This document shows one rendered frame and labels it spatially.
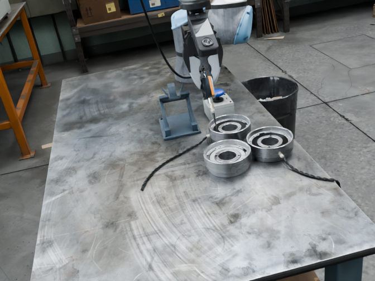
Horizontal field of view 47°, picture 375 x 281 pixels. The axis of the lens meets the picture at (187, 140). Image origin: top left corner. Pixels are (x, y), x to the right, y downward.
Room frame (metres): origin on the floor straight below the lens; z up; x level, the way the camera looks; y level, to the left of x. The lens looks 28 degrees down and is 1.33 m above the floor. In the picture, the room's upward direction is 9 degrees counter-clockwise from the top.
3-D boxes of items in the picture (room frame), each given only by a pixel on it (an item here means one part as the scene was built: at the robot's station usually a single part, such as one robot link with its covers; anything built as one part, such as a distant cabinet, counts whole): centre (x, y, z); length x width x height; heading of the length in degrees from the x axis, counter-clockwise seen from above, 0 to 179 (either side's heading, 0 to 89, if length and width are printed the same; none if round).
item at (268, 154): (0.85, -0.19, 0.82); 0.10 x 0.10 x 0.04
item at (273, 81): (2.09, -0.45, 0.21); 0.34 x 0.34 x 0.43
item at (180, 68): (1.44, -0.07, 0.85); 0.15 x 0.15 x 0.10
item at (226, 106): (1.09, -0.10, 0.82); 0.08 x 0.07 x 0.05; 7
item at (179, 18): (1.44, -0.07, 0.97); 0.13 x 0.12 x 0.14; 72
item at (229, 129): (0.95, -0.11, 0.82); 0.10 x 0.10 x 0.04
